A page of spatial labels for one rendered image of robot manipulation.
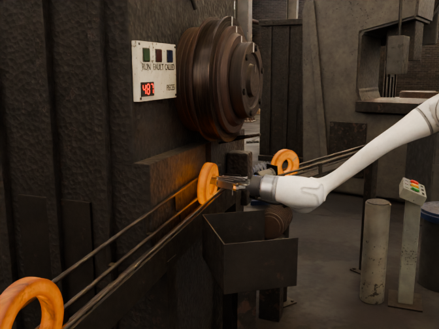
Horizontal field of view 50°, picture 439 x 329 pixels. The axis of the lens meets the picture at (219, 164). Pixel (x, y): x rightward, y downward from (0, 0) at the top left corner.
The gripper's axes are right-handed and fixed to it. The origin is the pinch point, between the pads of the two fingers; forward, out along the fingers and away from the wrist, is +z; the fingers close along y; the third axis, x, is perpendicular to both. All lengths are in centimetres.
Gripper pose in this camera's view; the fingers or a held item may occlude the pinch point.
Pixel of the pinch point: (208, 179)
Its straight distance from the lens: 172.1
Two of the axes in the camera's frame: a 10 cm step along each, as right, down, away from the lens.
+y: 3.5, -1.9, 9.2
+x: 0.5, -9.8, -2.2
